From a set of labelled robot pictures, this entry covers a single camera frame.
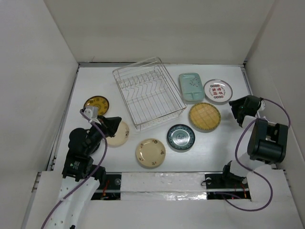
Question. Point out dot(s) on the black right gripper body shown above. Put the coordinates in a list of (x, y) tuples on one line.
[(237, 106)]

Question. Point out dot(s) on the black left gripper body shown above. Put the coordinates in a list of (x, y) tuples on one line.
[(108, 130)]

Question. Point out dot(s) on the cream plate plum blossom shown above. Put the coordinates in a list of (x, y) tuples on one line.
[(121, 136)]

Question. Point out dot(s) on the yellow black rimmed plate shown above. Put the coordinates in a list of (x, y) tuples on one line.
[(100, 102)]

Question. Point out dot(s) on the white plate red characters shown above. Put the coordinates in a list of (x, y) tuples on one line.
[(218, 91)]

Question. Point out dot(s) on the yellow woven bamboo plate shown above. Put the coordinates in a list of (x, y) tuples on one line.
[(205, 116)]

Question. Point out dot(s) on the cream plate small motifs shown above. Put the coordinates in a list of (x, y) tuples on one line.
[(150, 153)]

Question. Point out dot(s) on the pale green rectangular plate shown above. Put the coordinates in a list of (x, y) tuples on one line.
[(191, 87)]

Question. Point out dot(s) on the blue patterned round plate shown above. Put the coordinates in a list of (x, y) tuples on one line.
[(180, 137)]

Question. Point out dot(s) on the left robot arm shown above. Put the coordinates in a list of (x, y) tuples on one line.
[(80, 177)]

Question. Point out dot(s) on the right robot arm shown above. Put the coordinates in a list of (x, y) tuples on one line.
[(267, 143)]

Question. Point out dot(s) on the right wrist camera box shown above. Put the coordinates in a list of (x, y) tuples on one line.
[(261, 106)]

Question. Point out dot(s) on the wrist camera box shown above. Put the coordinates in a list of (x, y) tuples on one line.
[(261, 106), (89, 112)]

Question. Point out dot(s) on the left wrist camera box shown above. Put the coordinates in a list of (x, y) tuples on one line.
[(89, 112)]

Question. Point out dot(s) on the silver wire dish rack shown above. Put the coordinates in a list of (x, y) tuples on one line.
[(150, 94)]

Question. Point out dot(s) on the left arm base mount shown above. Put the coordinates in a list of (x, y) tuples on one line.
[(110, 189)]

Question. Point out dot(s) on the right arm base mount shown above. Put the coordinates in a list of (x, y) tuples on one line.
[(217, 188)]

